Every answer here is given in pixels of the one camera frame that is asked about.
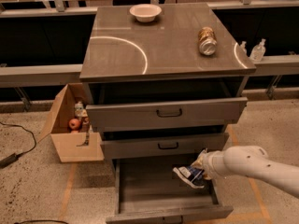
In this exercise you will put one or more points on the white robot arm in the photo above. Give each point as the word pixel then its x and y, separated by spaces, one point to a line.
pixel 249 161

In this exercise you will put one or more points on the grey middle drawer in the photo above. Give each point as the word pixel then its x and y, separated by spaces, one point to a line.
pixel 162 146

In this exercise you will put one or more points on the lying glass jar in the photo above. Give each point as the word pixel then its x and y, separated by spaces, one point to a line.
pixel 207 42

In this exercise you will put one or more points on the blue chip bag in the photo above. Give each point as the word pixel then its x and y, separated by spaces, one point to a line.
pixel 191 176

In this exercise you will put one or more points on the grey metal rail shelf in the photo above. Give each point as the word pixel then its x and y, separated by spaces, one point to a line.
pixel 44 75

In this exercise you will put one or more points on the red apple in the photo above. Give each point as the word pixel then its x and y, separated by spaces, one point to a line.
pixel 74 124

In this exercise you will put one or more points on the grey bottom drawer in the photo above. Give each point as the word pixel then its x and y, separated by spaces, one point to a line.
pixel 149 192

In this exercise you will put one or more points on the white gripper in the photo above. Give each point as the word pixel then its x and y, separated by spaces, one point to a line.
pixel 210 165

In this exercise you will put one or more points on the grey drawer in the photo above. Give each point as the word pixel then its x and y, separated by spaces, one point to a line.
pixel 162 146
pixel 149 192
pixel 165 115

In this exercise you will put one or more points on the grey top drawer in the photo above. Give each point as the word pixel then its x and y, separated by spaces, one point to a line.
pixel 165 115

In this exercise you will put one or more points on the small clear pump bottle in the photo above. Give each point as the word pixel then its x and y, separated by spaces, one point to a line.
pixel 243 46

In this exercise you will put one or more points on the cardboard box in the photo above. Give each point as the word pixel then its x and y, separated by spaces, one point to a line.
pixel 71 146

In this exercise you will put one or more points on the white bowl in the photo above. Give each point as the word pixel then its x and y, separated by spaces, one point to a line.
pixel 145 12

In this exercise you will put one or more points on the clear sanitizer bottle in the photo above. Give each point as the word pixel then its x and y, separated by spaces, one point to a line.
pixel 258 51

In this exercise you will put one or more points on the grey drawer cabinet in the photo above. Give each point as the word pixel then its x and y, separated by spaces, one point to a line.
pixel 130 62

